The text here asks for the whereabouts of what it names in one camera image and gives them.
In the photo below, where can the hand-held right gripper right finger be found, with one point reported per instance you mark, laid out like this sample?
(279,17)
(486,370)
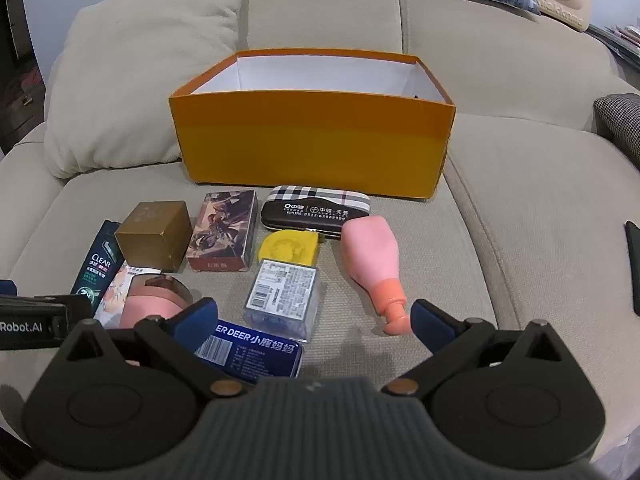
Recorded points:
(430,324)

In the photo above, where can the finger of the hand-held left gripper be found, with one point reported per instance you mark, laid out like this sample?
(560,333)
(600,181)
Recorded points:
(7,287)

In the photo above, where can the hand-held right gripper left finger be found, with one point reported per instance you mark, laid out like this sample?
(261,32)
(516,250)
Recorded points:
(196,321)

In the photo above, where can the pink cup with tinted lid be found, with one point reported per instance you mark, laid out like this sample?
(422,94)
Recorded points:
(145,305)

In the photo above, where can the blue tin box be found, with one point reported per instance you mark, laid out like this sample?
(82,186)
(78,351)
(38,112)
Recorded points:
(260,350)

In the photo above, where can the white lotion tube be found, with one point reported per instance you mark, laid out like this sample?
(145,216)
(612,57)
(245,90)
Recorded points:
(109,305)

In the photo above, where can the pink pump bottle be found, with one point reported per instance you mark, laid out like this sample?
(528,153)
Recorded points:
(372,255)

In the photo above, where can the clear plastic box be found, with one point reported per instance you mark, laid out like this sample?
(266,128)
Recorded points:
(282,292)

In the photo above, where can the illustrated card box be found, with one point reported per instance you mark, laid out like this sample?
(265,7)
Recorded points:
(220,230)

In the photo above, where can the dark shampoo bottle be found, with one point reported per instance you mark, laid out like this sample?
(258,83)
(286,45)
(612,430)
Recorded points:
(100,255)

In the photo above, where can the gold cube box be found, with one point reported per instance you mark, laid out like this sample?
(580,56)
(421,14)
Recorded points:
(150,235)

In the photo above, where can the yellow tape measure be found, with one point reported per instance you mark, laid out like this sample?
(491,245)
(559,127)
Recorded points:
(287,247)

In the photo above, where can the plaid glasses case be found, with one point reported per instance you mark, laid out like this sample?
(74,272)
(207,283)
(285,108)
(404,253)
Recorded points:
(310,212)

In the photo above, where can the orange cardboard box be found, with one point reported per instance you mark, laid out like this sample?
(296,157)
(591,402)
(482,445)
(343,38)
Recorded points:
(310,145)

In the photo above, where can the black flat object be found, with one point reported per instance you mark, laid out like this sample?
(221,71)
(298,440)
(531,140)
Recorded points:
(634,270)

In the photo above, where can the dark furniture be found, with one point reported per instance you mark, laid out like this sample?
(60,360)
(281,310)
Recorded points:
(20,60)

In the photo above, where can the beige pillow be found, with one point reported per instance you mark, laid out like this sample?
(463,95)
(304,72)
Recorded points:
(140,75)

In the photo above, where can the houndstooth cushion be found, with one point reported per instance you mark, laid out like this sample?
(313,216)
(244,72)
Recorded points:
(620,120)

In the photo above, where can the stack of books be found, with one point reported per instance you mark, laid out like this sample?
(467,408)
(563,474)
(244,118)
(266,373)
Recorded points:
(620,37)

